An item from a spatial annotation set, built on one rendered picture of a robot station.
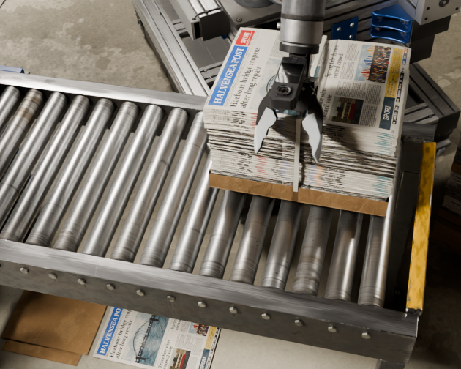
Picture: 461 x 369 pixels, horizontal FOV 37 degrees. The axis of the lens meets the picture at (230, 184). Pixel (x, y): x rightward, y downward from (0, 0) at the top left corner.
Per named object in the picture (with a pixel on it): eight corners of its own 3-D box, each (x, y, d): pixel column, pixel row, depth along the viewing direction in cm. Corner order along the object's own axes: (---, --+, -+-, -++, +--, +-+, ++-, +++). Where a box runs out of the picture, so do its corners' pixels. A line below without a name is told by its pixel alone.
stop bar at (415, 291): (437, 147, 154) (438, 141, 153) (423, 316, 129) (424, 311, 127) (421, 145, 155) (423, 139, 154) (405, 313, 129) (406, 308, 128)
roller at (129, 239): (192, 119, 172) (189, 105, 168) (131, 278, 144) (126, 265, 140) (173, 117, 173) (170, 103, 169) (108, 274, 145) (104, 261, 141)
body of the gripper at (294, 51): (317, 108, 128) (324, 43, 124) (310, 117, 120) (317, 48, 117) (276, 103, 130) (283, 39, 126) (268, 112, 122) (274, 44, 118)
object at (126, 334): (228, 301, 224) (227, 299, 223) (205, 382, 207) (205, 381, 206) (122, 281, 231) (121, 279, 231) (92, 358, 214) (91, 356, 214)
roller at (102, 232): (167, 116, 173) (165, 102, 169) (102, 272, 145) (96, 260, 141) (148, 113, 174) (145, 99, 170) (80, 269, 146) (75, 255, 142)
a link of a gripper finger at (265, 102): (272, 132, 126) (297, 94, 122) (270, 135, 124) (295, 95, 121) (251, 118, 126) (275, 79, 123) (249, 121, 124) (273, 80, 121)
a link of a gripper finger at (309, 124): (334, 151, 128) (318, 105, 126) (331, 159, 122) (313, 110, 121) (319, 156, 129) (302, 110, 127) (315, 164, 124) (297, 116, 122)
